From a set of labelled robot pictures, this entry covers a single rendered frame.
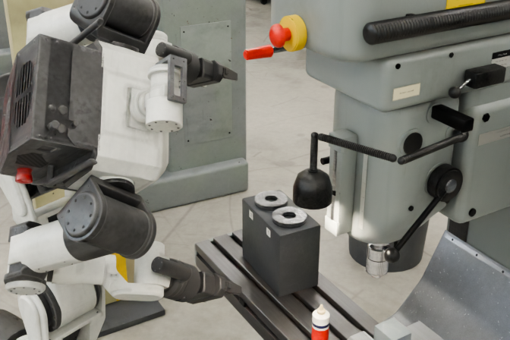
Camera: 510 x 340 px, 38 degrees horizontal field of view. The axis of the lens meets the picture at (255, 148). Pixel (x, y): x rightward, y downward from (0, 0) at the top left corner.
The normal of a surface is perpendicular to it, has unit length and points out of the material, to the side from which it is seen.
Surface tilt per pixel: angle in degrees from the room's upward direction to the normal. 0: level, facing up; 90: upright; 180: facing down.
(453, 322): 45
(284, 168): 0
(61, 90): 57
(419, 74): 90
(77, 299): 80
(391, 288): 0
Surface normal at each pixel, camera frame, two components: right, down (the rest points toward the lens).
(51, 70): 0.63, -0.25
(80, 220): -0.56, -0.34
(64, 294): 0.74, 0.12
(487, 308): -0.76, -0.23
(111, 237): 0.57, 0.50
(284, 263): 0.45, 0.38
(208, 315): 0.00, -0.91
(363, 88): -0.86, 0.22
